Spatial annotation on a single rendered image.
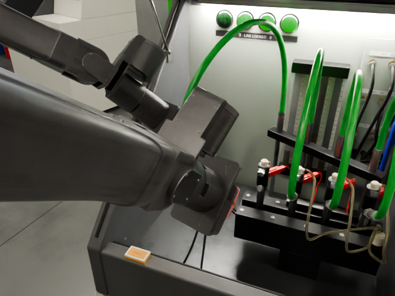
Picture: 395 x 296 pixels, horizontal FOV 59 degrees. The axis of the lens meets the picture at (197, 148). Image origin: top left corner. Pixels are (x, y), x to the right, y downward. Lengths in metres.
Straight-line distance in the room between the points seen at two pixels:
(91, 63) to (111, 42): 3.11
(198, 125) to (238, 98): 0.75
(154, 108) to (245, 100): 0.50
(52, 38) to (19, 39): 0.05
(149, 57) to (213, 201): 0.31
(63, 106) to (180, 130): 0.20
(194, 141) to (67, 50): 0.32
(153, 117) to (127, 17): 3.18
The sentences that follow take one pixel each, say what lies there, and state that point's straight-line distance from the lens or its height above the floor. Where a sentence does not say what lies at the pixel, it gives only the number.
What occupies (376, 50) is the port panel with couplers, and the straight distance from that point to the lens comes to 1.02.
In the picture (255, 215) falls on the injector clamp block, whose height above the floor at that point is 0.98.
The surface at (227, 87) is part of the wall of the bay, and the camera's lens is 1.10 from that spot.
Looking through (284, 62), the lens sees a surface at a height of 1.31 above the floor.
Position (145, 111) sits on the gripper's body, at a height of 1.30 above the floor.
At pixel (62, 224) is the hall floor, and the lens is 2.48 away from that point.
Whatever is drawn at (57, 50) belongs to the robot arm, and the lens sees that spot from 0.61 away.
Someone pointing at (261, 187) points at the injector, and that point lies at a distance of 0.85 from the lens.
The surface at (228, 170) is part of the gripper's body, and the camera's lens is 0.46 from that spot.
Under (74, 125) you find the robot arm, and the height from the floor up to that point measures 1.48.
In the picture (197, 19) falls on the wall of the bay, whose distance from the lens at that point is 1.08.
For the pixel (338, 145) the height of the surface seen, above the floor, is 1.13.
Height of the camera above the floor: 1.56
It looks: 30 degrees down
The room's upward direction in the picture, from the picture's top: straight up
